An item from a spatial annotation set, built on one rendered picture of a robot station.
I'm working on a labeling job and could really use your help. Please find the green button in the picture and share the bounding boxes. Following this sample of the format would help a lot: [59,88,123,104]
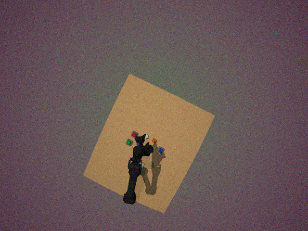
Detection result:
[125,138,133,146]

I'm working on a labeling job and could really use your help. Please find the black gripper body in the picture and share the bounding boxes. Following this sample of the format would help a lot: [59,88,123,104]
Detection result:
[134,136,145,156]

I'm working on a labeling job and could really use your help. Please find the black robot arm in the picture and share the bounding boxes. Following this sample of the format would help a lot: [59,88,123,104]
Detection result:
[123,144,154,205]

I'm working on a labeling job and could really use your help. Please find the blue button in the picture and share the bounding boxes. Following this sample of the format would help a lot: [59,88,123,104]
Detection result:
[157,146,164,154]

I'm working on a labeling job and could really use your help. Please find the red button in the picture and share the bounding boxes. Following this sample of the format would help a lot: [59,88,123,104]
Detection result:
[131,131,138,138]

